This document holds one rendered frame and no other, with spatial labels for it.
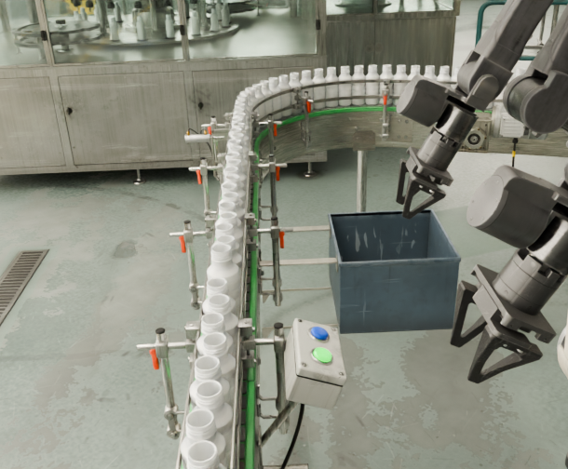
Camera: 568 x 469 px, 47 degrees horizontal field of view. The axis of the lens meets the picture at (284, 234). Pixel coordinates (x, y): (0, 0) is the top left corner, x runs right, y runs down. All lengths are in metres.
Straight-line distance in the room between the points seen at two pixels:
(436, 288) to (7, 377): 2.00
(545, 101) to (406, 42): 5.49
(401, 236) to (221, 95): 2.80
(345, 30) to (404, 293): 4.92
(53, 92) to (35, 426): 2.64
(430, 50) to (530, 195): 5.99
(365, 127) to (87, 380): 1.62
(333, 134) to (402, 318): 1.28
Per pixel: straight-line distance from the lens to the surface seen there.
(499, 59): 1.10
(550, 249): 0.71
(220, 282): 1.18
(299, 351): 1.05
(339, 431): 2.55
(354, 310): 1.73
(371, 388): 2.75
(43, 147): 4.94
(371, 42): 6.51
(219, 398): 0.92
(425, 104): 1.08
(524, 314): 0.73
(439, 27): 6.63
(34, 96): 4.84
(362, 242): 1.98
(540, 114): 1.12
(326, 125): 2.84
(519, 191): 0.67
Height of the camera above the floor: 1.75
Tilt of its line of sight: 26 degrees down
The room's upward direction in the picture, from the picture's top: 2 degrees counter-clockwise
